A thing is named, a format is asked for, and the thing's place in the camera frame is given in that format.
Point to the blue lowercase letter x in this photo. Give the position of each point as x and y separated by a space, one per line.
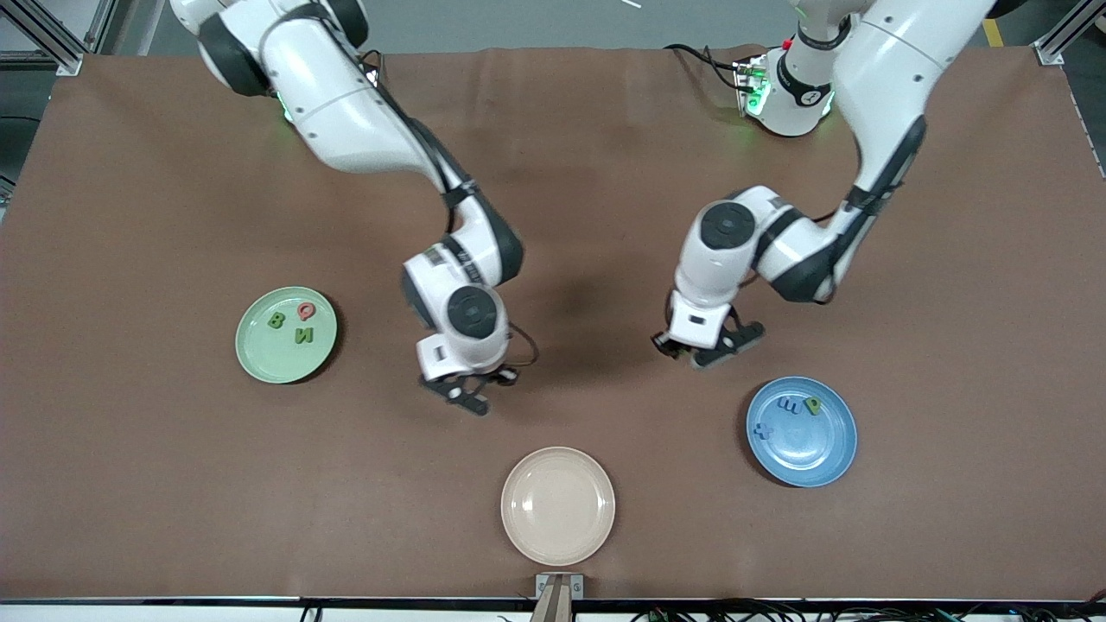
762 430

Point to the beige plate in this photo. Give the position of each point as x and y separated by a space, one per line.
558 505

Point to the green capital letter B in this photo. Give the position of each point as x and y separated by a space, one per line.
276 320

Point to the blue plate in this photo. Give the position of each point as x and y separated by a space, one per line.
808 458

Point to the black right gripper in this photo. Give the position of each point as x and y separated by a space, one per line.
496 377

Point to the blue lowercase letter m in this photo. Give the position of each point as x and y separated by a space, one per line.
788 407

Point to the green lowercase letter p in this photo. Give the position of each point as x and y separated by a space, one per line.
812 405

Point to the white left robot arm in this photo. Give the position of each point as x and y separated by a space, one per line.
890 60

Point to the yellow floor tape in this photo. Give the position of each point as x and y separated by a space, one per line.
995 33

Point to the green plate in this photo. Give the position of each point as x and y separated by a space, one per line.
272 354

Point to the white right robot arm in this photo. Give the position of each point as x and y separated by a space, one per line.
346 104

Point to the brown table cover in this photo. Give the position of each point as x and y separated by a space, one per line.
570 155

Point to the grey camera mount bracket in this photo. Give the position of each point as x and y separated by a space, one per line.
559 596

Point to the aluminium frame profile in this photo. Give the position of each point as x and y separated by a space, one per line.
65 59
1050 47

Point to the red capital letter Q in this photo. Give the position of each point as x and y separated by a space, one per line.
301 309

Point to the green capital letter N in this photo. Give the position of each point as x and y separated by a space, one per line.
303 335

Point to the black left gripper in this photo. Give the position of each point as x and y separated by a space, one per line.
672 348

